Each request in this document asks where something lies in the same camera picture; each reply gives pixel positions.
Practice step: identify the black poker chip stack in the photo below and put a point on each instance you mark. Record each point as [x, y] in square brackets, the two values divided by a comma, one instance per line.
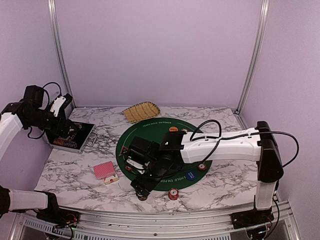
[141, 197]

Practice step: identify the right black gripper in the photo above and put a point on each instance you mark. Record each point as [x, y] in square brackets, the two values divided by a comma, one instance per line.
[138, 182]

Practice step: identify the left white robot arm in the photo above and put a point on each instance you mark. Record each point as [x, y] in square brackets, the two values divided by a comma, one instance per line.
[24, 115]

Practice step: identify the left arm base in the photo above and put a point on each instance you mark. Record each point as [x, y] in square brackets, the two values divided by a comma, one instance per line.
[56, 215]

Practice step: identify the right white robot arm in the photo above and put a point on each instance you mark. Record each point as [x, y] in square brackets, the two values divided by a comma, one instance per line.
[182, 148]

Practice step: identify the left aluminium frame post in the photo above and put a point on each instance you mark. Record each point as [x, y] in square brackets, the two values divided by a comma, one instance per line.
[58, 45]

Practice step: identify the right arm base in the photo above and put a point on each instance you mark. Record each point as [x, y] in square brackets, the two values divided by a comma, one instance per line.
[252, 217]

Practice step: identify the orange purple chip row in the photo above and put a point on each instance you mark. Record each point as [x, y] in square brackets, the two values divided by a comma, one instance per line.
[65, 143]

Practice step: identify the green round poker mat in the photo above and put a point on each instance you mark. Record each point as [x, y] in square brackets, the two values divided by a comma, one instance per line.
[154, 129]

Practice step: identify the front aluminium rail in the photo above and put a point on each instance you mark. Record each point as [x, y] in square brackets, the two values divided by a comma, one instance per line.
[214, 224]

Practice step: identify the orange big blind button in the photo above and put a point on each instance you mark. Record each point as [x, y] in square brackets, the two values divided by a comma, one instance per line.
[173, 129]

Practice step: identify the red backed card deck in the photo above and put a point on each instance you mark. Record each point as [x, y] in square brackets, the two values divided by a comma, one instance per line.
[104, 170]

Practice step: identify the woven bamboo tray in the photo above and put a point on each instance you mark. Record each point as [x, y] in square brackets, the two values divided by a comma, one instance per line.
[141, 111]

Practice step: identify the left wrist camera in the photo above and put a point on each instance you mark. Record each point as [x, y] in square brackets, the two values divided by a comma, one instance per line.
[60, 103]

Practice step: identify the triangular all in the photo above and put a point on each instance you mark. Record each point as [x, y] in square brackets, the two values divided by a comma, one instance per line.
[124, 151]

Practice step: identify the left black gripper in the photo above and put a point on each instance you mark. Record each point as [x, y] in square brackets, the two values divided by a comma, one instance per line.
[63, 133]

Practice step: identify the aluminium poker case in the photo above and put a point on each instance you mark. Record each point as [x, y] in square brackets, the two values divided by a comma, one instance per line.
[83, 138]

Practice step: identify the right aluminium frame post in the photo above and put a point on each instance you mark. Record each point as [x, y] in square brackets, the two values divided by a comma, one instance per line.
[261, 29]

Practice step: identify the blue small blind button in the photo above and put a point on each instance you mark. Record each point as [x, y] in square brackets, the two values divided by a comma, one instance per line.
[191, 176]

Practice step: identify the red poker chip stack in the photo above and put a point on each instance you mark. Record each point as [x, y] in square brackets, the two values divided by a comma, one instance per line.
[173, 194]

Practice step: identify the ace card box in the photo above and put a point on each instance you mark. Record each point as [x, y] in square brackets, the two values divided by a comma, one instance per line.
[110, 179]

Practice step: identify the aluminium frame post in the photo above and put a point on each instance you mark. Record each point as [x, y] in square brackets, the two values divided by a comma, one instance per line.
[261, 29]
[58, 45]

